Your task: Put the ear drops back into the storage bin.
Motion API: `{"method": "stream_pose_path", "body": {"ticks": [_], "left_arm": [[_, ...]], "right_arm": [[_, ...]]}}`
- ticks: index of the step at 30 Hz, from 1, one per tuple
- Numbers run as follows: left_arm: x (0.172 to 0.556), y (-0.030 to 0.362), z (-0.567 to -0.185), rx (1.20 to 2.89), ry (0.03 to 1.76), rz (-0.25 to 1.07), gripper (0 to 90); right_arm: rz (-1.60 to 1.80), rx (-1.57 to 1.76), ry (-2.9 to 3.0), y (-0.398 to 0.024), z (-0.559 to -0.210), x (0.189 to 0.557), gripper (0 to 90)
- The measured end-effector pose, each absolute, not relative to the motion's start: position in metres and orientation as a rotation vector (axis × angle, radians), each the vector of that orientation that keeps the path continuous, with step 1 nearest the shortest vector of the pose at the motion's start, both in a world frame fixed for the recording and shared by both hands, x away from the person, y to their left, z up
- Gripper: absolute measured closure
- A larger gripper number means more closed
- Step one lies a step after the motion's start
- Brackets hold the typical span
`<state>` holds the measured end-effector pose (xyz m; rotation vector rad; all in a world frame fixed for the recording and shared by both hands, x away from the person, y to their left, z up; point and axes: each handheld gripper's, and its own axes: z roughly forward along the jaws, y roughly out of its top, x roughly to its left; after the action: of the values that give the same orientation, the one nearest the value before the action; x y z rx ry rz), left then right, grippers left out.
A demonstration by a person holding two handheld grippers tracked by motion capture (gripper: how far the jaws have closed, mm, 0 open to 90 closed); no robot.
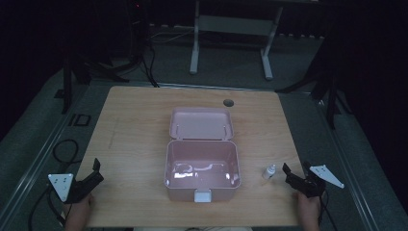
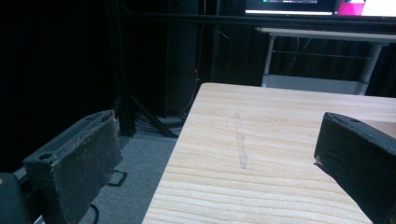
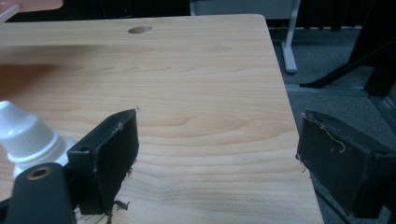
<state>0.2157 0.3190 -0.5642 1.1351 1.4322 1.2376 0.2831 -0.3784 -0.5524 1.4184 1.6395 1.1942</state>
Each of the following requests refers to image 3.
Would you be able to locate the white plastic bottle with cap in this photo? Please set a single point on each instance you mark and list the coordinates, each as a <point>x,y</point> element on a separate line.
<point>28,133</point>

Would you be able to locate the white table leg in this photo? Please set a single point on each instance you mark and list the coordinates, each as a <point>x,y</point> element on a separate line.
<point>289,40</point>

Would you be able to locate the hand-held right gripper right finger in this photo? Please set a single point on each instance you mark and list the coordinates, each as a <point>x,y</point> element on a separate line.
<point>333,161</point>

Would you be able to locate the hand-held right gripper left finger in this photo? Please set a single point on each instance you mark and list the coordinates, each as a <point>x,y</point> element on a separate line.
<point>115,149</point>

